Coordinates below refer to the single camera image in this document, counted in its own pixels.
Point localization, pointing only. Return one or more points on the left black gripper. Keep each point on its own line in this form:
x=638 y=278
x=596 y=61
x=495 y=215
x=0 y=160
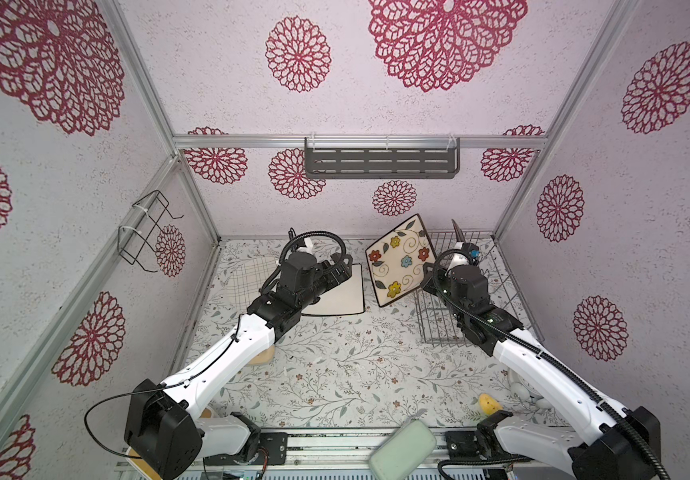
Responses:
x=343 y=271

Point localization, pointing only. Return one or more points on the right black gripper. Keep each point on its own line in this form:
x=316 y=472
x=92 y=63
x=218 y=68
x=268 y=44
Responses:
x=437 y=276

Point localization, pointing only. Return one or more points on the round plaid white plate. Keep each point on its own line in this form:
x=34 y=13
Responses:
x=245 y=281

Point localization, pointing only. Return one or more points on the dark square plate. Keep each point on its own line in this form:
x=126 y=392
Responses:
x=396 y=260

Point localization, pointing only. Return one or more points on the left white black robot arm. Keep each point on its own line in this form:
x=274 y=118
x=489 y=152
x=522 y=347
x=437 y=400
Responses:
x=164 y=426

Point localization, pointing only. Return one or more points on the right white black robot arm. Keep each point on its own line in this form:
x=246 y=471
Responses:
x=603 y=439

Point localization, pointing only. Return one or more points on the dark round plate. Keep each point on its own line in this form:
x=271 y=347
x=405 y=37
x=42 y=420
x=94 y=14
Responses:
x=460 y=237

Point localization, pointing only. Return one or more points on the beige oval sponge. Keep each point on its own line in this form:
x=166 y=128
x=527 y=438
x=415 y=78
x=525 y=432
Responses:
x=264 y=357

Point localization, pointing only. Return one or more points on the yellow rubber duck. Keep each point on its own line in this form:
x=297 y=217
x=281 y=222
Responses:
x=488 y=405

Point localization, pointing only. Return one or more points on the green rounded pad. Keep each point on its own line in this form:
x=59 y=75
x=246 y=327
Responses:
x=403 y=452

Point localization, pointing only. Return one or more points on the wooden top tissue box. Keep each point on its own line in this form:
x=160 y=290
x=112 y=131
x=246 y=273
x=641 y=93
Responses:
x=144 y=469

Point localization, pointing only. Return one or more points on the wire dish rack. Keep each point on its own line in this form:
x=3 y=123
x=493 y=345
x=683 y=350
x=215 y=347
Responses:
x=439 y=327

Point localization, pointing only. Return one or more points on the grey wall shelf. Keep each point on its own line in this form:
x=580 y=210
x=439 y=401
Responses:
x=385 y=163

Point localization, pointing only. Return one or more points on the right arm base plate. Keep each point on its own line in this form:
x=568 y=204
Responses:
x=462 y=445

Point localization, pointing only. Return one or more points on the black wire wall basket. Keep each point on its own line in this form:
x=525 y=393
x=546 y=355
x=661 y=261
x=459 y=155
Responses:
x=154 y=243

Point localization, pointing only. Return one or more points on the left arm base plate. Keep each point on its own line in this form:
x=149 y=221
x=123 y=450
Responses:
x=261 y=449

